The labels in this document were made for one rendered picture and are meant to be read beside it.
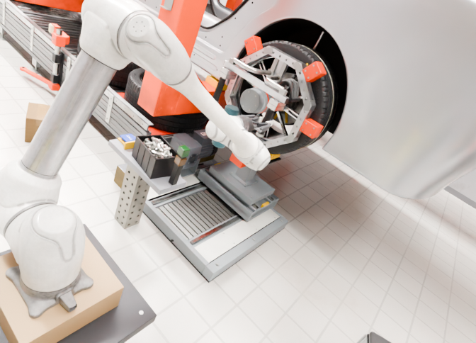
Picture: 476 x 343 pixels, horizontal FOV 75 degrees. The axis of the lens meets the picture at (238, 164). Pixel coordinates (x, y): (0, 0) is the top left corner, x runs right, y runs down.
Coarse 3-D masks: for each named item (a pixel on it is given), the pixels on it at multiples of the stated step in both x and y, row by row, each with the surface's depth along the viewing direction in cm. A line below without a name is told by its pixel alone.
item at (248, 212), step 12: (204, 168) 225; (204, 180) 222; (216, 180) 222; (216, 192) 217; (228, 192) 216; (228, 204) 213; (240, 204) 206; (252, 204) 209; (264, 204) 214; (252, 216) 207
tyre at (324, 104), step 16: (288, 48) 172; (304, 48) 170; (320, 80) 165; (336, 80) 180; (320, 96) 167; (336, 96) 178; (320, 112) 168; (336, 112) 184; (288, 144) 183; (304, 144) 180
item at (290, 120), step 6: (288, 78) 194; (288, 90) 191; (294, 102) 193; (300, 102) 193; (294, 108) 196; (300, 108) 193; (282, 114) 202; (288, 114) 199; (294, 114) 197; (276, 120) 205; (288, 120) 200; (294, 120) 198
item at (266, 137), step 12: (264, 60) 185; (240, 84) 196; (252, 84) 193; (288, 84) 180; (240, 96) 199; (300, 96) 176; (240, 108) 200; (288, 108) 181; (252, 132) 197; (276, 132) 211
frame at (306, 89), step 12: (264, 48) 171; (276, 48) 172; (240, 60) 182; (252, 60) 178; (288, 60) 165; (300, 72) 163; (228, 84) 191; (300, 84) 163; (228, 96) 192; (312, 96) 165; (312, 108) 165; (300, 120) 167; (300, 132) 173; (264, 144) 184; (276, 144) 179
